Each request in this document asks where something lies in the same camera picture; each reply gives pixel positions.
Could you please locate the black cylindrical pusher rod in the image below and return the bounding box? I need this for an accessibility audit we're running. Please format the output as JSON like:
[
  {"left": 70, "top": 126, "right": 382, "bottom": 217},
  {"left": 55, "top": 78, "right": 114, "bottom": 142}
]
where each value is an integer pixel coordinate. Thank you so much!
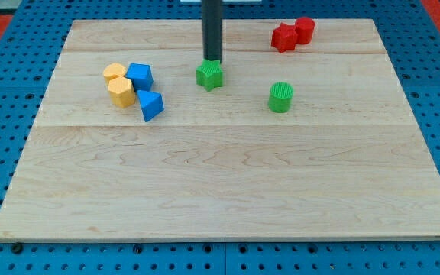
[{"left": 202, "top": 0, "right": 223, "bottom": 63}]

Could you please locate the green star block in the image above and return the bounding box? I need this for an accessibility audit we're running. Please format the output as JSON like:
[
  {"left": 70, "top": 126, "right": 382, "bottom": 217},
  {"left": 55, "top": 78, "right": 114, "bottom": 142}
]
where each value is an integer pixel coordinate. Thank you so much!
[{"left": 196, "top": 59, "right": 223, "bottom": 92}]

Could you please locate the red star block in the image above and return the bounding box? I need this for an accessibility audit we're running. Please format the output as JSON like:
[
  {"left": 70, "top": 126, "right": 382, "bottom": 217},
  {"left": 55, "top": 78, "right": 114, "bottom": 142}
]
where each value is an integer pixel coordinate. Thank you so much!
[{"left": 271, "top": 23, "right": 298, "bottom": 53}]

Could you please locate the red cylinder block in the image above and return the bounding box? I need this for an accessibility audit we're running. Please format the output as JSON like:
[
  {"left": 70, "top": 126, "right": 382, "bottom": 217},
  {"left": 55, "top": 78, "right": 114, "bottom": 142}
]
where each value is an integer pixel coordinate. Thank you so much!
[{"left": 295, "top": 17, "right": 315, "bottom": 44}]

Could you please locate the blue cube block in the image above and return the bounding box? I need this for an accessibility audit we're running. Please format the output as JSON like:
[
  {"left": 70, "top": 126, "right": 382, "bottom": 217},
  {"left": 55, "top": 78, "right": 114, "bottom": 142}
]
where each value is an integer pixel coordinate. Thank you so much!
[{"left": 125, "top": 63, "right": 154, "bottom": 91}]

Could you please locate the green cylinder block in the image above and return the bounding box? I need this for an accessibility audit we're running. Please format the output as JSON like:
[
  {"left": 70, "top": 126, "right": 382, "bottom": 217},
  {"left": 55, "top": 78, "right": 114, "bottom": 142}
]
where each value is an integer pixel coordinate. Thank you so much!
[{"left": 268, "top": 82, "right": 294, "bottom": 113}]

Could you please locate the blue triangular prism block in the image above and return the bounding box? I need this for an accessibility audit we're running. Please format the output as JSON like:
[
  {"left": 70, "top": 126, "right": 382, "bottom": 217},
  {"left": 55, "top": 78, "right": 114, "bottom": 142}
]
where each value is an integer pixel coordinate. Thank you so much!
[{"left": 137, "top": 90, "right": 164, "bottom": 122}]

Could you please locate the yellow round block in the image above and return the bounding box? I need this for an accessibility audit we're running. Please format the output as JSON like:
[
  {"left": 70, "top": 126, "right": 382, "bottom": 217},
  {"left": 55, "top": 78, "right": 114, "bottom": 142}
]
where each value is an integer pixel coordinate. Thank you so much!
[{"left": 102, "top": 63, "right": 127, "bottom": 84}]

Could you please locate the yellow hexagon block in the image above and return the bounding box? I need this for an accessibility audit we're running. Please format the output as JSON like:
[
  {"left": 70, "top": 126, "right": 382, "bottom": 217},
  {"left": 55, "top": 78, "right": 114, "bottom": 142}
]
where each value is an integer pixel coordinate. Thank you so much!
[{"left": 108, "top": 76, "right": 136, "bottom": 108}]

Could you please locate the wooden board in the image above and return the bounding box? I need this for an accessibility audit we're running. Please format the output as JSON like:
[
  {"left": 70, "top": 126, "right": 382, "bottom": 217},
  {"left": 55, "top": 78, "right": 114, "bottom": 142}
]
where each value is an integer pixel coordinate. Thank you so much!
[{"left": 0, "top": 19, "right": 440, "bottom": 243}]

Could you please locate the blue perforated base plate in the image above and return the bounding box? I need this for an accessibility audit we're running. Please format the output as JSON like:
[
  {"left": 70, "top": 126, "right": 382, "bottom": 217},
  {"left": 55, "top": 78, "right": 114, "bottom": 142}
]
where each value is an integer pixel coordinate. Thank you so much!
[{"left": 0, "top": 0, "right": 440, "bottom": 274}]

